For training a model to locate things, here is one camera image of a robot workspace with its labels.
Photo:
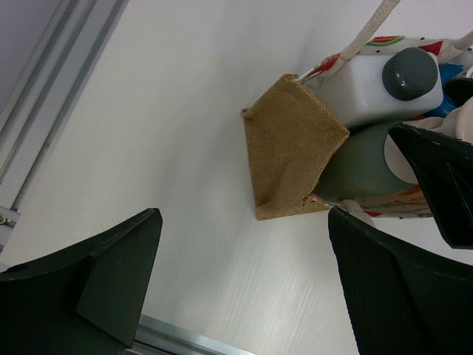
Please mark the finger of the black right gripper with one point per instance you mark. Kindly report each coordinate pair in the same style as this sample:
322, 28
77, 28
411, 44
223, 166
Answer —
443, 168

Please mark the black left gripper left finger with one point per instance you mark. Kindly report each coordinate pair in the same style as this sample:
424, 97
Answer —
86, 298

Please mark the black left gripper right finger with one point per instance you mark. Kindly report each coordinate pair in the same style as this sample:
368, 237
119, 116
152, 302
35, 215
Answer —
401, 299

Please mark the green bottle beige cap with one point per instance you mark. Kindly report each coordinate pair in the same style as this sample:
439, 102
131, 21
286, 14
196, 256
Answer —
370, 164

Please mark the white bottle grey cap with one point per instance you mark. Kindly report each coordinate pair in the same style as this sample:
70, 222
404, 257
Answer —
376, 88

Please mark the burlap watermelon canvas bag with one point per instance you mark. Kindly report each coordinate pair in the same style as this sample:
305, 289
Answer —
291, 135

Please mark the aluminium rail base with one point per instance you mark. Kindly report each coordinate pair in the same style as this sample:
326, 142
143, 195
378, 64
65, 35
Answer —
40, 104

